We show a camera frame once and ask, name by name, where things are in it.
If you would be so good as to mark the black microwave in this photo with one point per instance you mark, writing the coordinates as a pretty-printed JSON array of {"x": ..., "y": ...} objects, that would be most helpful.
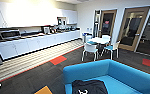
[{"x": 9, "y": 33}]

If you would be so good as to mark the blue sofa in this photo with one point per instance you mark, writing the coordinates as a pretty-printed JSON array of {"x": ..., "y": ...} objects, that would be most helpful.
[{"x": 124, "y": 75}]

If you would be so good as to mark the wood-framed glass door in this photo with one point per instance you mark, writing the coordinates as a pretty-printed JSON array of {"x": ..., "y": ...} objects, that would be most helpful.
[
  {"x": 134, "y": 28},
  {"x": 107, "y": 22}
]

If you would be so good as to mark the white rectangular table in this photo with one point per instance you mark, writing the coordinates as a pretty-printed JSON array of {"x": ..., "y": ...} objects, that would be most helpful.
[{"x": 99, "y": 40}]

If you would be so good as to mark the white upper kitchen cabinets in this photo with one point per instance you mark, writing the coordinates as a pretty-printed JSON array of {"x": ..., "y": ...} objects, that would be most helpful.
[{"x": 31, "y": 13}]

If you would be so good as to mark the white kitchen counter cabinets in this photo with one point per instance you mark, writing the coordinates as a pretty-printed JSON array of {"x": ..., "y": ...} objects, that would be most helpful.
[{"x": 34, "y": 42}]

